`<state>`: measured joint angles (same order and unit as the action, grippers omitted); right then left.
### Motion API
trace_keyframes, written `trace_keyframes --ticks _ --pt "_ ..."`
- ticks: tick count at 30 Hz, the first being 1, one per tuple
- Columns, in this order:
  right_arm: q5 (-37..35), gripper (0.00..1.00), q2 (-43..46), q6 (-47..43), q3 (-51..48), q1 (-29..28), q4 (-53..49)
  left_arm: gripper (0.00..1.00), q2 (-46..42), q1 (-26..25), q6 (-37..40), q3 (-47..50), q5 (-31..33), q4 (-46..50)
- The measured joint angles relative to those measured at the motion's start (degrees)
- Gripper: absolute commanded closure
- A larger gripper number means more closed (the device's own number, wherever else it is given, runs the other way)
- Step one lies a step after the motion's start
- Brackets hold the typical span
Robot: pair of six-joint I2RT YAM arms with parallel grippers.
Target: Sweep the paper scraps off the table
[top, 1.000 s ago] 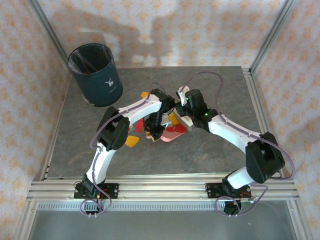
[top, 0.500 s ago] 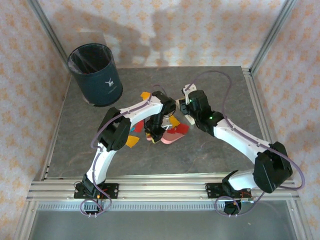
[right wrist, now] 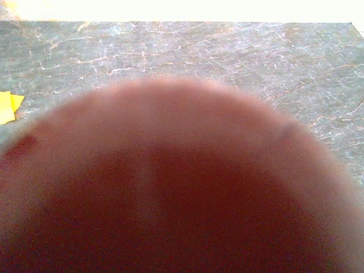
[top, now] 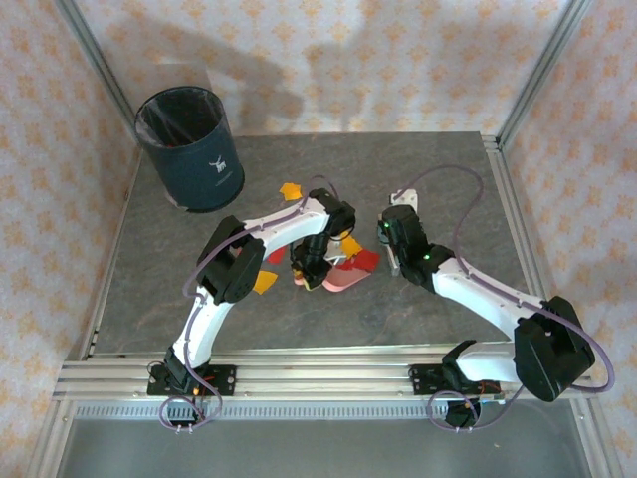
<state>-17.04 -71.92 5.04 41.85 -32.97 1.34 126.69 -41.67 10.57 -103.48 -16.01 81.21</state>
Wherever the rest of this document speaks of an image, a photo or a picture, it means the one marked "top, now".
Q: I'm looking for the pink plastic dustpan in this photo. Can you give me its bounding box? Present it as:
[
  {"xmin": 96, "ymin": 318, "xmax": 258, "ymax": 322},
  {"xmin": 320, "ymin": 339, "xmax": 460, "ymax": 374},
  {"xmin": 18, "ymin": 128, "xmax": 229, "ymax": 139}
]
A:
[{"xmin": 293, "ymin": 258, "xmax": 374, "ymax": 294}]

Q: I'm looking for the dark blue round trash bin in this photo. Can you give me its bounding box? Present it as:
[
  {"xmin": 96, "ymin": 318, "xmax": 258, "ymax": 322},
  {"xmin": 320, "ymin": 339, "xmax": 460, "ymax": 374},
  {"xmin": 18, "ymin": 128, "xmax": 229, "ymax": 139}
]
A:
[{"xmin": 133, "ymin": 86, "xmax": 247, "ymax": 214}]

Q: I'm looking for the orange patterned white cloth backdrop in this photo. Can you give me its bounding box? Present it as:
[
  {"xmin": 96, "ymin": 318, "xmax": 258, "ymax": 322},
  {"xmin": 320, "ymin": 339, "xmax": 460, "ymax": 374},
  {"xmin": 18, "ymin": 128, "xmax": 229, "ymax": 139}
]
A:
[{"xmin": 0, "ymin": 0, "xmax": 637, "ymax": 478}]

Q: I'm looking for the clear plastic bin liner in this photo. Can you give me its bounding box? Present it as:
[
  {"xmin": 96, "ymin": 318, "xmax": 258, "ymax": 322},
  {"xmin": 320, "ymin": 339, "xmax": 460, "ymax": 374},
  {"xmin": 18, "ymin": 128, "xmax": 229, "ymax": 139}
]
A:
[{"xmin": 133, "ymin": 87, "xmax": 228, "ymax": 151}]

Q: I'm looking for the aluminium mounting rail beam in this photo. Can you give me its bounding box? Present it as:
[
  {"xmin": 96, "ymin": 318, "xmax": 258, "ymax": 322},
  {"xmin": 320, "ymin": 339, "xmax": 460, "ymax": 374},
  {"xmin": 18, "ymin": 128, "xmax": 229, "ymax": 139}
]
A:
[{"xmin": 52, "ymin": 343, "xmax": 598, "ymax": 403}]

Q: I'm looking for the aluminium table side rail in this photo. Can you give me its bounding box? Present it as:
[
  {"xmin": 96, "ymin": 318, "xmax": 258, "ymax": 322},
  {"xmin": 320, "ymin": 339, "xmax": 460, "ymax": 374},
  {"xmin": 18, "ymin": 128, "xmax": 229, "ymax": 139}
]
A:
[
  {"xmin": 79, "ymin": 143, "xmax": 145, "ymax": 362},
  {"xmin": 481, "ymin": 132, "xmax": 566, "ymax": 359}
]

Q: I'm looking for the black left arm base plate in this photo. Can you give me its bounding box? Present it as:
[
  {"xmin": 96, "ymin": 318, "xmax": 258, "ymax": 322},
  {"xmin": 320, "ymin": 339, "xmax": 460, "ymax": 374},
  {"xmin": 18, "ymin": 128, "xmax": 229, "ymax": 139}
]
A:
[{"xmin": 146, "ymin": 364, "xmax": 237, "ymax": 398}]

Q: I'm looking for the grey slotted cable duct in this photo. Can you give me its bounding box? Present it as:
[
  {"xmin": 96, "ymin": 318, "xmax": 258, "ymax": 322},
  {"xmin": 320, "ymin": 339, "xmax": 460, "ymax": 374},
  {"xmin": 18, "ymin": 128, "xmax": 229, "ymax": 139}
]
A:
[{"xmin": 74, "ymin": 403, "xmax": 583, "ymax": 422}]

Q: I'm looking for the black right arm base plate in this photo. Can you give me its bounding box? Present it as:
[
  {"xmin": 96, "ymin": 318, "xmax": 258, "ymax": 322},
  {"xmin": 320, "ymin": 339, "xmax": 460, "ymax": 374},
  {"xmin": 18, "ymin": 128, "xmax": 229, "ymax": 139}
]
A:
[{"xmin": 408, "ymin": 363, "xmax": 452, "ymax": 397}]

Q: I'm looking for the grey metal base plate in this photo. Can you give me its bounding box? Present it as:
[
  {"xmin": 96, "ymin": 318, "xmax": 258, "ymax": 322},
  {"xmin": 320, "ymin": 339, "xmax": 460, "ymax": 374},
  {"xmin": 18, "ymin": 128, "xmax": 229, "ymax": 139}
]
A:
[{"xmin": 54, "ymin": 417, "xmax": 596, "ymax": 478}]

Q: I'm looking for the aluminium upright frame post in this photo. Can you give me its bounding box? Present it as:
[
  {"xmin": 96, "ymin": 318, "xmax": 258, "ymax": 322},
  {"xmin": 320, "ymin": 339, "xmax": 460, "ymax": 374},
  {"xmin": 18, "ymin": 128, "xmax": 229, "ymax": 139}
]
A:
[
  {"xmin": 495, "ymin": 0, "xmax": 596, "ymax": 148},
  {"xmin": 53, "ymin": 0, "xmax": 140, "ymax": 150}
]

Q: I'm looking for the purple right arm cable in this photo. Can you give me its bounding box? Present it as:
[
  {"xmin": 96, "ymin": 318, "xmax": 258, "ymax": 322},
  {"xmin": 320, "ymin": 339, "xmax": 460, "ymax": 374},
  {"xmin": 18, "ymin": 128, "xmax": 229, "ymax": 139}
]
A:
[{"xmin": 410, "ymin": 164, "xmax": 617, "ymax": 433}]

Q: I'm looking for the aluminium frame leg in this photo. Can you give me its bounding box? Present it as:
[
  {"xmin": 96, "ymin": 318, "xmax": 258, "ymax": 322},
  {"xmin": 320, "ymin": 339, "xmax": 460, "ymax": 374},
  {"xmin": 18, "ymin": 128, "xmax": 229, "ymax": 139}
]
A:
[
  {"xmin": 569, "ymin": 400, "xmax": 618, "ymax": 478},
  {"xmin": 24, "ymin": 400, "xmax": 76, "ymax": 478}
]

